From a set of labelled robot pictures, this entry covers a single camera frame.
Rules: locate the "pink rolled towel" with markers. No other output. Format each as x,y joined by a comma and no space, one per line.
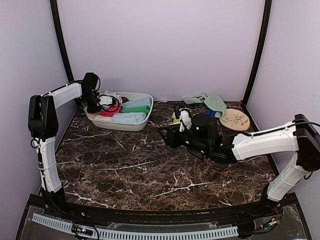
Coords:
112,110

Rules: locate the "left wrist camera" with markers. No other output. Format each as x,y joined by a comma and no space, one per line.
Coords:
107,100

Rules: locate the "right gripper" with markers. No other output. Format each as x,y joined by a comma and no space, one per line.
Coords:
171,139

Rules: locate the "blue polka dot towel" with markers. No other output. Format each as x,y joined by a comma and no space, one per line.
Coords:
105,107

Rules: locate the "light blue rolled towel front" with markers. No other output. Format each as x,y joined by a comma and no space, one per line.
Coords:
131,117

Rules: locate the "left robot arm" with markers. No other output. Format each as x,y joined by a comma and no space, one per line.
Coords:
43,124

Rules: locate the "dark blue object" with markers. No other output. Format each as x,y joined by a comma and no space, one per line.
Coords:
211,113

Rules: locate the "orange bunny towel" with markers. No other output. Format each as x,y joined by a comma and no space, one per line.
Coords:
116,95

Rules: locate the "white plastic basin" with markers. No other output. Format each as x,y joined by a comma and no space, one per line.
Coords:
108,123

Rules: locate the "light blue rolled towel back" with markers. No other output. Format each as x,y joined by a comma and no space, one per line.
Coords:
146,101

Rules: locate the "brown rolled towel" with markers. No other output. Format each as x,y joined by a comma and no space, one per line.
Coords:
124,99

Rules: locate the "white slotted cable duct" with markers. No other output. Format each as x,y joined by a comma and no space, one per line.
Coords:
134,232

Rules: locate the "grey green crumpled towel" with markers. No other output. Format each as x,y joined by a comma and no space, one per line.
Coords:
213,101

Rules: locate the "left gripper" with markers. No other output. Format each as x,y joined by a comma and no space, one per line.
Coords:
90,109

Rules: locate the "green patterned small towel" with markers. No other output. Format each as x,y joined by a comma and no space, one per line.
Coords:
175,121

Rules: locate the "light blue rolled towel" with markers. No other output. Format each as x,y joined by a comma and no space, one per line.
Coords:
146,101
131,117

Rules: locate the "green rolled towel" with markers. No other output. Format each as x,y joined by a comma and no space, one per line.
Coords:
137,109

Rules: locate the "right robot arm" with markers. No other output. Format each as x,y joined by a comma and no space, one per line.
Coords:
298,136

